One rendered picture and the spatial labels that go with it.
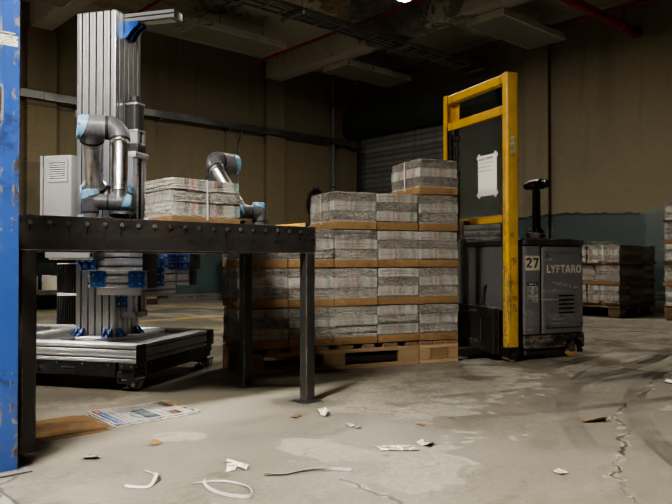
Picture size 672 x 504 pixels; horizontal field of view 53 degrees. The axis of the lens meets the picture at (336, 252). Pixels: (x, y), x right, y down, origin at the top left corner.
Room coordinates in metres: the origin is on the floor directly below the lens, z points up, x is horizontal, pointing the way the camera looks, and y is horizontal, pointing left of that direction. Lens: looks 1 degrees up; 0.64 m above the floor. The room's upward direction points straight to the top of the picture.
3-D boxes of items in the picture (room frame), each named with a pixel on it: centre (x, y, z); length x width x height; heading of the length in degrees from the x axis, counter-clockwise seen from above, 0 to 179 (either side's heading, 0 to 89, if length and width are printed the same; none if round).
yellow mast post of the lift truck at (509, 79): (4.36, -1.11, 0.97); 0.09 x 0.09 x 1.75; 24
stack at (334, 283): (4.20, 0.08, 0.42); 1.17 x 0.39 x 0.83; 114
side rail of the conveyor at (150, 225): (2.70, 0.61, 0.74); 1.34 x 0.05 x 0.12; 132
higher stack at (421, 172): (4.49, -0.58, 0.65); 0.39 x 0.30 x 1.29; 24
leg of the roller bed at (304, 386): (3.13, 0.13, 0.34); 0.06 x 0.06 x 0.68; 42
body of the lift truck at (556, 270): (4.82, -1.32, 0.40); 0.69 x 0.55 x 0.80; 24
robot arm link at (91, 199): (3.12, 1.11, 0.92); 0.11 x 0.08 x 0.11; 106
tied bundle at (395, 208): (4.37, -0.31, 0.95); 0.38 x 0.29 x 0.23; 23
